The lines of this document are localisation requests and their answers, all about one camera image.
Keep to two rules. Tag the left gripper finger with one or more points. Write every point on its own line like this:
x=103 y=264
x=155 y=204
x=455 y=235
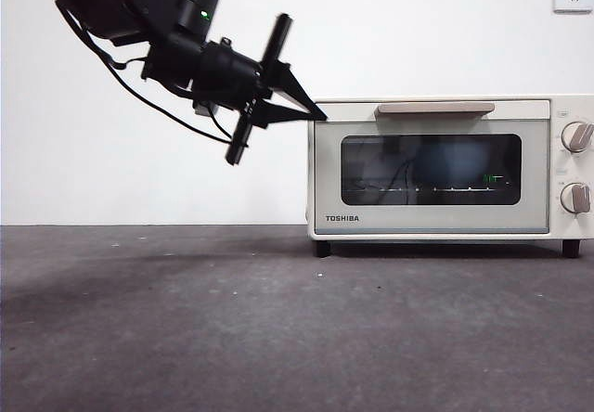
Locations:
x=290 y=85
x=278 y=115

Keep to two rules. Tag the blue ribbed bowl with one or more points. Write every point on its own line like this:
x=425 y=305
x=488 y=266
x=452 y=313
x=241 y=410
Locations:
x=445 y=166

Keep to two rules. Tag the glass oven door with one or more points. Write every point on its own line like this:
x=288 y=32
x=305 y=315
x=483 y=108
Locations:
x=431 y=219

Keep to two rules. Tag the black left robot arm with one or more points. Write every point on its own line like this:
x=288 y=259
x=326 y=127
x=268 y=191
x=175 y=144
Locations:
x=139 y=13

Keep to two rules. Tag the black oven foot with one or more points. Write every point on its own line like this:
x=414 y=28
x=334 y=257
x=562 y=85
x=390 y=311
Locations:
x=321 y=249
x=571 y=249

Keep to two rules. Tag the beige oven knob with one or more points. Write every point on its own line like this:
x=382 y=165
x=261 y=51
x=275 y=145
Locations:
x=574 y=197
x=574 y=137

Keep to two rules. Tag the cream toaster oven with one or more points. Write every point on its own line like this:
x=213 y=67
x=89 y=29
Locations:
x=571 y=171

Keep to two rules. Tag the pale grey left wrist camera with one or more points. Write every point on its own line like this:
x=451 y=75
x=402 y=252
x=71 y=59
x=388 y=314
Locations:
x=204 y=109

